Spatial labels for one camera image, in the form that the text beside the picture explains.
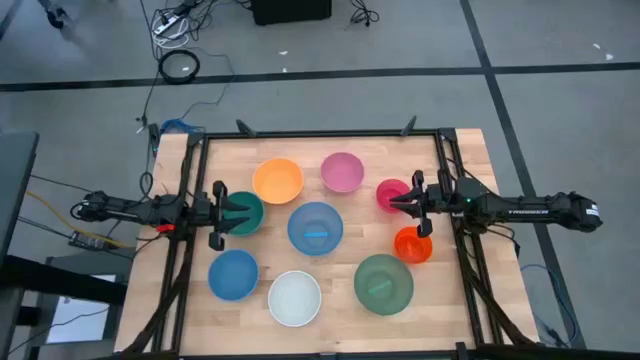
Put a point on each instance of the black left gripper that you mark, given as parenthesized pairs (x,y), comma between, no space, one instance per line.
(218,190)

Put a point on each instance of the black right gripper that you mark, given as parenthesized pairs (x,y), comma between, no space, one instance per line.
(437,199)

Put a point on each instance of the teal green bowl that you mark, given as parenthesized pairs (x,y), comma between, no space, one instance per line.
(255,215)

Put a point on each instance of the small red-orange translucent bowl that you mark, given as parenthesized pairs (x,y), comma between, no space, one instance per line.
(411,247)

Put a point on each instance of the orange bowl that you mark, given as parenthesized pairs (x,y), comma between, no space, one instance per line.
(278,181)

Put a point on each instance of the pink bowl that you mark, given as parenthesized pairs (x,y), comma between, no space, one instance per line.
(342,172)

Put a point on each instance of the large green bowl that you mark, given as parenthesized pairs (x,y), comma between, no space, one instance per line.
(383,285)

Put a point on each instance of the white bowl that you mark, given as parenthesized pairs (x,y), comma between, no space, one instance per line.
(294,298)

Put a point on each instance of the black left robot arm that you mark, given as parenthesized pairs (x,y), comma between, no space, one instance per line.
(130,207)

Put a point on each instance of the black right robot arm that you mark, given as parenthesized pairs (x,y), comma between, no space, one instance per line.
(530,210)

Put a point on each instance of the black side shelf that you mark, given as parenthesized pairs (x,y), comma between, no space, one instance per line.
(60,282)

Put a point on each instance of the small magenta translucent bowl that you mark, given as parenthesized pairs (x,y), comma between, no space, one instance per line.
(389,189)

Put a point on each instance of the red clip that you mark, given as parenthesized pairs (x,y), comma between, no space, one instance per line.
(166,228)

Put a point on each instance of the large light blue bowl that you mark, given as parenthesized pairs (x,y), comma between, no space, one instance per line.
(315,225)

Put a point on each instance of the small electronics board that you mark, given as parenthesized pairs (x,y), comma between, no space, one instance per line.
(87,241)

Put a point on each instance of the white sheet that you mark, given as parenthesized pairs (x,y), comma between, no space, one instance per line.
(80,315)

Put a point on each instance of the white power strip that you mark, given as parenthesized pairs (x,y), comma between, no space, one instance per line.
(169,24)

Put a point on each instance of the black computer box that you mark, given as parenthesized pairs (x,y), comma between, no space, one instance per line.
(291,10)

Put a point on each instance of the dark grey desk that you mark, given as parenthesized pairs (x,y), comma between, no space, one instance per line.
(15,190)

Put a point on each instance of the black chair caster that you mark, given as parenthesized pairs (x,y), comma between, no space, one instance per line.
(54,17)

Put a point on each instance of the black frame foot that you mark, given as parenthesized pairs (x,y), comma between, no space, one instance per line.
(246,129)
(409,126)

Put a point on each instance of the black aluminium frame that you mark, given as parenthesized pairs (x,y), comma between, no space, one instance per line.
(325,134)

